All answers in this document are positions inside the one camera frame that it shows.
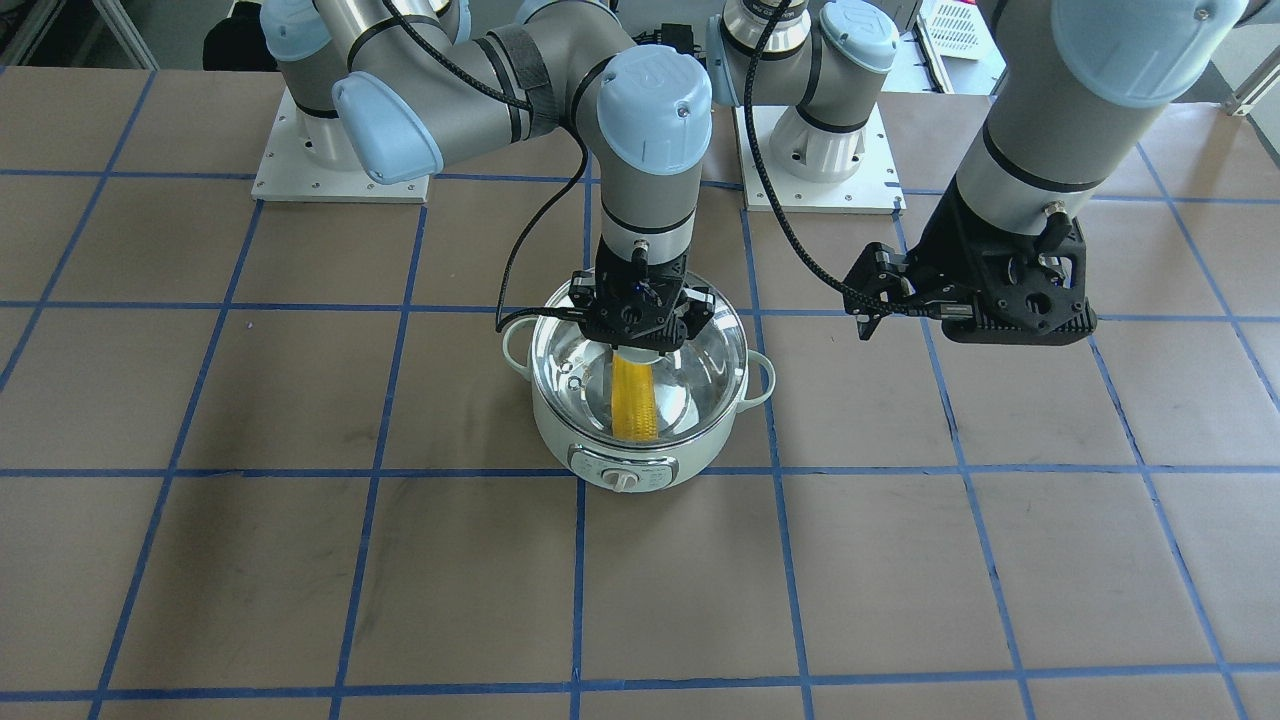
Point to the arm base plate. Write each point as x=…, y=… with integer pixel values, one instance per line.
x=310, y=159
x=823, y=172

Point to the pale green cooking pot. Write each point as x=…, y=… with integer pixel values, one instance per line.
x=699, y=391

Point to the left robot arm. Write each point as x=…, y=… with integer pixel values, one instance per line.
x=1084, y=81

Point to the white plastic basket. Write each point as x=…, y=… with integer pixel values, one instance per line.
x=958, y=29

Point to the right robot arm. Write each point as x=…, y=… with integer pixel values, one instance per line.
x=407, y=92

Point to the yellow corn cob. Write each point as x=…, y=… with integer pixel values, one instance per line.
x=634, y=415

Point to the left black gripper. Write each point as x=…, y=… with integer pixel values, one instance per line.
x=948, y=252

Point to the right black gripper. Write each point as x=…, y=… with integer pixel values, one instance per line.
x=583, y=297

